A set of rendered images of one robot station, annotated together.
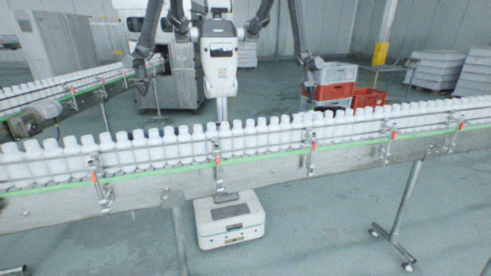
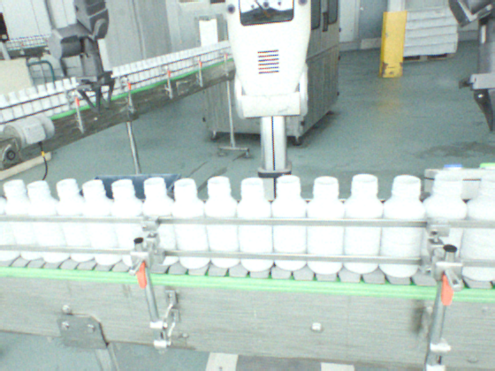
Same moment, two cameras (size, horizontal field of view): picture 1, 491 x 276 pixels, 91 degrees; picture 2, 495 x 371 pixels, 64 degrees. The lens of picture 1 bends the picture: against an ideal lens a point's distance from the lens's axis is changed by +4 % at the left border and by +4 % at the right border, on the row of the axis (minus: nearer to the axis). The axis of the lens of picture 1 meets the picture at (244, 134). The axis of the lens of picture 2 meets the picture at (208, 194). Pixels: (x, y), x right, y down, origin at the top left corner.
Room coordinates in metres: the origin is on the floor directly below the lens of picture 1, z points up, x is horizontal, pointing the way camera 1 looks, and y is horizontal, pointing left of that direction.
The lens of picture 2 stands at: (0.44, -0.28, 1.43)
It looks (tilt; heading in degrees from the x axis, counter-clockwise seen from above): 25 degrees down; 31
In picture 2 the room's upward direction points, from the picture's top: 7 degrees counter-clockwise
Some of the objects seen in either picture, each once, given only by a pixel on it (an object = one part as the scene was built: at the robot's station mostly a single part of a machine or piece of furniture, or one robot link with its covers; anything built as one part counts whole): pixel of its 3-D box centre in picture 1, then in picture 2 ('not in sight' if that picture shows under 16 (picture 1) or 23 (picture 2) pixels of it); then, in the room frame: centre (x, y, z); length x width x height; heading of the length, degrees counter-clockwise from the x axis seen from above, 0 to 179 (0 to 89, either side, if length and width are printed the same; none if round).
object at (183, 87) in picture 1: (173, 58); (271, 44); (5.25, 1.52, 1.00); 1.60 x 1.30 x 2.00; 178
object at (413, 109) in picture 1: (410, 117); not in sight; (1.27, -0.94, 1.08); 0.06 x 0.06 x 0.17
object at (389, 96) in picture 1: (383, 83); not in sight; (5.08, -2.98, 0.49); 1.05 x 0.55 x 0.99; 106
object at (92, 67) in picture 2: (141, 73); (92, 66); (1.27, 0.55, 1.33); 0.10 x 0.07 x 0.07; 15
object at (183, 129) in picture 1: (185, 144); (102, 223); (0.92, 0.26, 1.08); 0.06 x 0.06 x 0.17
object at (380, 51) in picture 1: (378, 57); not in sight; (9.81, -5.32, 0.55); 0.40 x 0.40 x 1.10; 16
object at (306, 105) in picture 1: (325, 103); not in sight; (3.36, -1.19, 0.55); 0.61 x 0.41 x 0.22; 113
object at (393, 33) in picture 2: not in sight; (392, 44); (8.76, 0.52, 0.55); 0.40 x 0.40 x 1.10; 16
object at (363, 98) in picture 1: (360, 98); not in sight; (3.66, -1.84, 0.55); 0.61 x 0.41 x 0.22; 109
